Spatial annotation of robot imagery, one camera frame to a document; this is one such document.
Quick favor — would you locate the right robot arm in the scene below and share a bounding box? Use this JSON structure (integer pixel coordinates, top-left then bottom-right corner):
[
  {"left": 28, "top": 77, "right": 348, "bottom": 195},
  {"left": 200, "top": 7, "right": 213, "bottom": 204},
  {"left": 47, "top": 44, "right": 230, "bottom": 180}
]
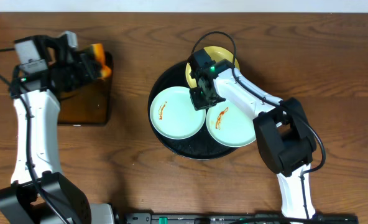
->
[{"left": 188, "top": 49, "right": 322, "bottom": 219}]

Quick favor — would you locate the black round tray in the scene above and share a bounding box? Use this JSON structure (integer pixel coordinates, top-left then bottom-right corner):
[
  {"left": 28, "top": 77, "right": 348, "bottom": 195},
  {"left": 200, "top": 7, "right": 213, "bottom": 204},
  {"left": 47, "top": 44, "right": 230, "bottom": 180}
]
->
[{"left": 147, "top": 61, "right": 237, "bottom": 160}]

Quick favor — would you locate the light green plate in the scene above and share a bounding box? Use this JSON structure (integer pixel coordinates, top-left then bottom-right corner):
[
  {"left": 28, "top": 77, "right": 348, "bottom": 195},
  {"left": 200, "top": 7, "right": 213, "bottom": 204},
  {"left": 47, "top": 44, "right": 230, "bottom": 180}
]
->
[
  {"left": 206, "top": 100, "right": 256, "bottom": 147},
  {"left": 149, "top": 86, "right": 206, "bottom": 140}
]

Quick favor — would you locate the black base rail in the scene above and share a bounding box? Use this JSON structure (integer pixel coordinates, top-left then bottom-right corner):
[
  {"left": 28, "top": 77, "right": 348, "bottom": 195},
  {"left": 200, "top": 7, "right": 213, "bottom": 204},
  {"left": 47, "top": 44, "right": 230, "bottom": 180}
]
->
[{"left": 121, "top": 213, "right": 359, "bottom": 224}]

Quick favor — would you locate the yellow plate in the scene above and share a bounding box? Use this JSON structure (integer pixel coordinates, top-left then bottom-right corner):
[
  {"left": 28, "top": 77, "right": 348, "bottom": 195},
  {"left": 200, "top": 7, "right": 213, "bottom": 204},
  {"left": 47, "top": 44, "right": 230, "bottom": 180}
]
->
[{"left": 185, "top": 46, "right": 235, "bottom": 91}]

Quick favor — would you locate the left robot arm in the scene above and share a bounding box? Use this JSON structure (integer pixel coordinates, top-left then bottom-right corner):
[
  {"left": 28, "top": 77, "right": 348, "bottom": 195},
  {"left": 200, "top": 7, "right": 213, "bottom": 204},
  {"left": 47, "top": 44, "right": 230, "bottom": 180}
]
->
[{"left": 0, "top": 31, "right": 116, "bottom": 224}]

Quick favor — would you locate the green yellow sponge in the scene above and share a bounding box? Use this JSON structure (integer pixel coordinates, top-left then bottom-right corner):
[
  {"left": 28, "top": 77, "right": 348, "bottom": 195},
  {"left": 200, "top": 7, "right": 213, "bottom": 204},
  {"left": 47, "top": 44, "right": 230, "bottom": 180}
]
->
[{"left": 90, "top": 44, "right": 112, "bottom": 80}]

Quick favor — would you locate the black rectangular water tray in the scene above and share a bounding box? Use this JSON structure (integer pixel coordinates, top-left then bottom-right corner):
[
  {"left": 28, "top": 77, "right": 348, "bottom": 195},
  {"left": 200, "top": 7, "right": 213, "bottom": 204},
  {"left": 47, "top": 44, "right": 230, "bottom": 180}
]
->
[{"left": 58, "top": 51, "right": 114, "bottom": 125}]

